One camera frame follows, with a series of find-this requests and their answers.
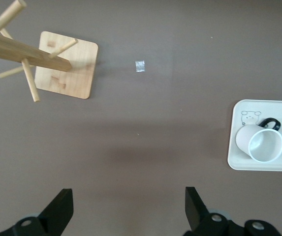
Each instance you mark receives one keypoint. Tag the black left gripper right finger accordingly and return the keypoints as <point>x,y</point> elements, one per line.
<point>197,211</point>

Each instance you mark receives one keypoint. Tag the cream tray with rabbit print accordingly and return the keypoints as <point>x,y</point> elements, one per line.
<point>239,157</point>

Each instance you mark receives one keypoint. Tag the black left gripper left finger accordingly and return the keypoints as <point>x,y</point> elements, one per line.
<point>54,216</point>

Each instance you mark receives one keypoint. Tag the wooden mug tree rack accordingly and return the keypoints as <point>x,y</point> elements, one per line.
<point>69,73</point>

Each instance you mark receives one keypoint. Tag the small clear tape piece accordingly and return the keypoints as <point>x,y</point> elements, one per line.
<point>140,66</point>

